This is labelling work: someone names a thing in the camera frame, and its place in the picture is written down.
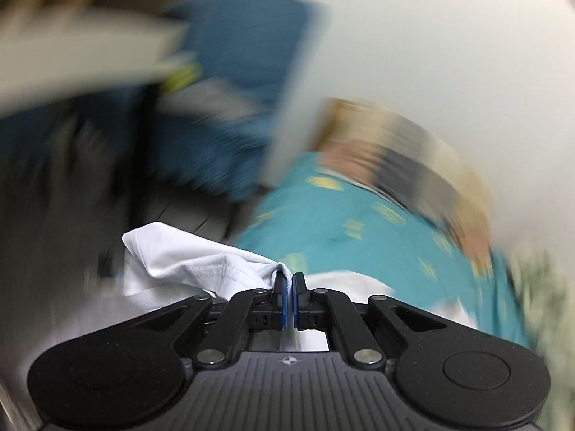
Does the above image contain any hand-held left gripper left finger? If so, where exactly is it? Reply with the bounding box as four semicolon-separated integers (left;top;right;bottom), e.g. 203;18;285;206
114;272;290;366

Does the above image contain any pale green fleece blanket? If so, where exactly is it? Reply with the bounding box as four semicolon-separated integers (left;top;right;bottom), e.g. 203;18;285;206
507;251;567;369

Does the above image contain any green plush toy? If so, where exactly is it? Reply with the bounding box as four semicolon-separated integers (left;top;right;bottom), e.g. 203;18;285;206
162;65;203;95

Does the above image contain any white t-shirt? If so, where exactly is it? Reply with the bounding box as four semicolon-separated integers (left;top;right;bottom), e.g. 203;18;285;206
121;222;477;353

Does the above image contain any beige striped cloth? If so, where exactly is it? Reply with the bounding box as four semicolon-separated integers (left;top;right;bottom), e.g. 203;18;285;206
314;99;495;274

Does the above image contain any teal printed bed sheet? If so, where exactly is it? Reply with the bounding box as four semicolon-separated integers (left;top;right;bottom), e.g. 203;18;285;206
236;150;531;346

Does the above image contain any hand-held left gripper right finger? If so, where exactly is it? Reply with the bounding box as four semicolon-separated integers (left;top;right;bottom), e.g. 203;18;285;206
292;272;455;366

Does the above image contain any white edged table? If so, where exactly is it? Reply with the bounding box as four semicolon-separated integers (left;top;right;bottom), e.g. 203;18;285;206
0;9;189;115

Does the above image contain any grey cloth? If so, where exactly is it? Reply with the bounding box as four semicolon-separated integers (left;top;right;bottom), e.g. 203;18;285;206
157;81;266;126

